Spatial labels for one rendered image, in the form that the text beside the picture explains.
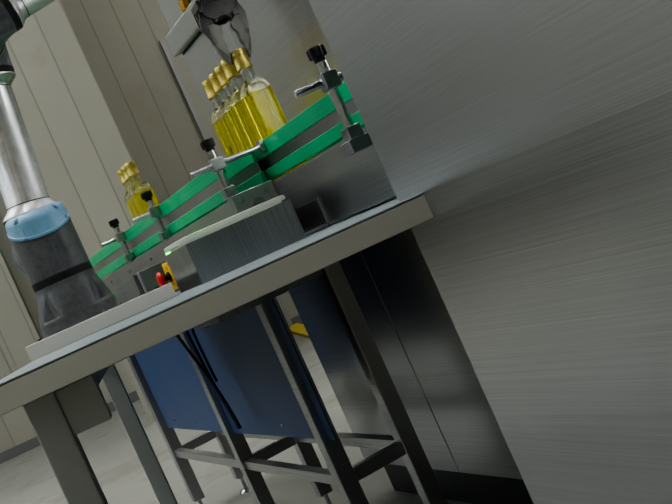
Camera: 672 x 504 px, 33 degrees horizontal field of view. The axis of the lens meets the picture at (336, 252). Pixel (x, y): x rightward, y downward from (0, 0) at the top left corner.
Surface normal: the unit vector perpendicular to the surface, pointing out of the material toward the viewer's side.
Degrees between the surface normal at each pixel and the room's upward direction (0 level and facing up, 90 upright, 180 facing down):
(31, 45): 90
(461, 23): 90
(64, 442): 90
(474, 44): 90
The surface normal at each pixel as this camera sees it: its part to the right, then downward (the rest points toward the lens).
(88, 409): 0.16, -0.04
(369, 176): -0.84, 0.39
